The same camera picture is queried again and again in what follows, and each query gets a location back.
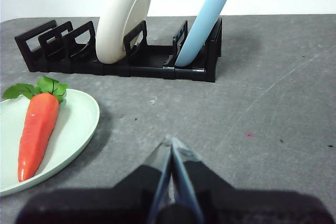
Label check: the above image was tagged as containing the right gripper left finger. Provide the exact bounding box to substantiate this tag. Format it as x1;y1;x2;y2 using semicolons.
14;136;173;224

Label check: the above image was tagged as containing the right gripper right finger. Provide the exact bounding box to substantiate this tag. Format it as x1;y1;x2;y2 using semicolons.
172;136;332;224

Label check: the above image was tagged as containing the green round plate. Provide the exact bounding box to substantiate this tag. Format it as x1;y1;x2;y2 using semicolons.
0;88;101;197

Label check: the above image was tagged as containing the orange carrot with green leaves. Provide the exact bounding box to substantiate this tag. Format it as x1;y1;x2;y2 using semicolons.
2;76;69;183

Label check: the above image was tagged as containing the black plate rack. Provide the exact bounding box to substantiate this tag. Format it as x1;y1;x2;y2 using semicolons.
15;17;223;83

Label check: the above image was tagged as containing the beige round plate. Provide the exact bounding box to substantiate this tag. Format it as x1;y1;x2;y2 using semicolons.
96;0;153;65

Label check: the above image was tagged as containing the blue round plate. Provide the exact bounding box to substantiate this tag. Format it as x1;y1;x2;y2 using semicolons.
175;0;238;67

